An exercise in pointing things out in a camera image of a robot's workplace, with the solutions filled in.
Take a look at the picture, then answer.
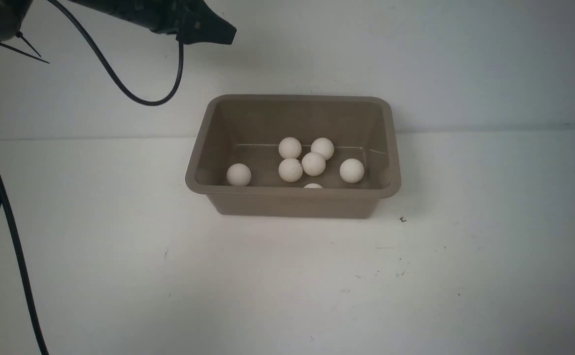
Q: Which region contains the white ping-pong ball black mark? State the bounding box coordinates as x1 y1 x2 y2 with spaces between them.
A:
278 137 302 159

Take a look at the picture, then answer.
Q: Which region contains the white ball brown print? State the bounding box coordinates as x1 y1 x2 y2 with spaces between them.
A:
301 151 326 176

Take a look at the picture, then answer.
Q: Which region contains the black left camera cable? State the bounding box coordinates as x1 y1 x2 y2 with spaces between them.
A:
0 0 185 355

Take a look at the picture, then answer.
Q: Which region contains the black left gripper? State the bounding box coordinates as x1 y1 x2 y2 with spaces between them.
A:
149 0 237 45

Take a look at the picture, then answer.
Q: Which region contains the taupe plastic storage bin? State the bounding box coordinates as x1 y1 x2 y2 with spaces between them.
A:
186 94 402 219

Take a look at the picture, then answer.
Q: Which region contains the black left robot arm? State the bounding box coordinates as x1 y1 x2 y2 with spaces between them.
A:
0 0 237 209

